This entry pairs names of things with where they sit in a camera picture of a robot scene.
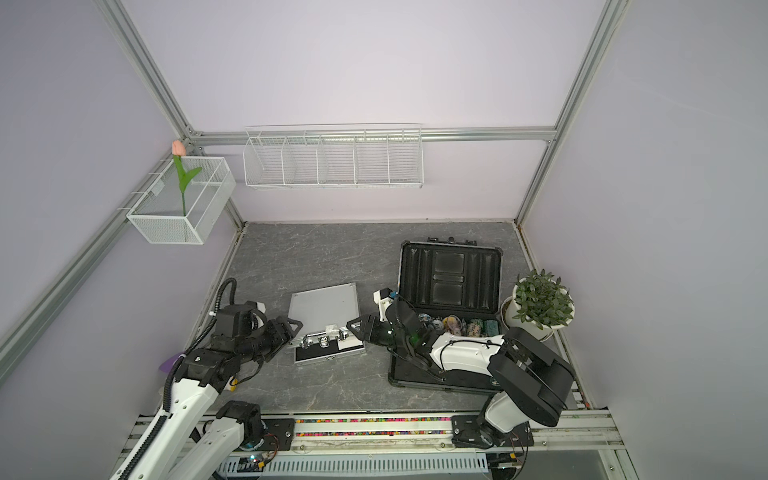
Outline aluminium left side frame bar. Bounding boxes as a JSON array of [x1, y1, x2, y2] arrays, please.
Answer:
[[1, 152, 172, 383]]

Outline aluminium frame corner post left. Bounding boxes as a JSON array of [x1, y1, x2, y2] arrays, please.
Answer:
[[95, 0, 246, 230]]

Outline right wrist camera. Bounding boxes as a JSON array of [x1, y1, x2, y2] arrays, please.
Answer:
[[373, 288, 398, 322]]

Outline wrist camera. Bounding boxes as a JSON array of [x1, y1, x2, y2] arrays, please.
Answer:
[[213, 301, 267, 338], [373, 288, 398, 322]]

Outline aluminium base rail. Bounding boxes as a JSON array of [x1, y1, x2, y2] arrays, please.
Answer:
[[107, 409, 637, 480]]

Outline white mesh wall basket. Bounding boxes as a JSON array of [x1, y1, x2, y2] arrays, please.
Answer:
[[126, 156, 235, 245]]

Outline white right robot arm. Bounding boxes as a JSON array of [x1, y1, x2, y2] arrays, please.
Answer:
[[347, 297, 575, 449]]

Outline white wire wall shelf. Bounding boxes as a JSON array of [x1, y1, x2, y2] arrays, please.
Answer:
[[243, 137, 424, 189]]

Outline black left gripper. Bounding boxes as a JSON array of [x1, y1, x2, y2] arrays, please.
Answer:
[[237, 314, 304, 364]]

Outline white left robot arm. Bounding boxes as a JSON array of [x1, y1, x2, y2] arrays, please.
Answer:
[[113, 278, 303, 479]]

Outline dark grey poker case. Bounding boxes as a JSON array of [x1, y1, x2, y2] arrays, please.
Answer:
[[388, 239, 503, 394]]

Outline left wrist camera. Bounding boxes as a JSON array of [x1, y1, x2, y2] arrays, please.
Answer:
[[213, 301, 267, 338]]

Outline silver aluminium poker case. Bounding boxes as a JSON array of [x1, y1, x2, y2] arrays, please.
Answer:
[[289, 283, 365, 365]]

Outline white plant pot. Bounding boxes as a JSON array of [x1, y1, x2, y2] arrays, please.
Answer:
[[500, 285, 575, 342]]

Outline aluminium frame corner post right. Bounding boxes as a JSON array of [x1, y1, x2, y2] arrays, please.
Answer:
[[515, 0, 630, 230]]

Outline green potted plant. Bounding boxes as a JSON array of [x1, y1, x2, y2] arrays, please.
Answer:
[[512, 269, 575, 330]]

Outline pink artificial tulip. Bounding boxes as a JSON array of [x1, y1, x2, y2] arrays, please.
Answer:
[[171, 140, 202, 216]]

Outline aluminium horizontal frame bar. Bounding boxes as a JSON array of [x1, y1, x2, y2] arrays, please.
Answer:
[[190, 124, 558, 147]]

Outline aluminium frame corner post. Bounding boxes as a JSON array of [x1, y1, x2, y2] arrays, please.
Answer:
[[515, 0, 630, 230], [95, 0, 246, 230]]

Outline pink purple toy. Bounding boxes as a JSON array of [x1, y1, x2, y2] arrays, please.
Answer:
[[159, 352, 184, 374]]

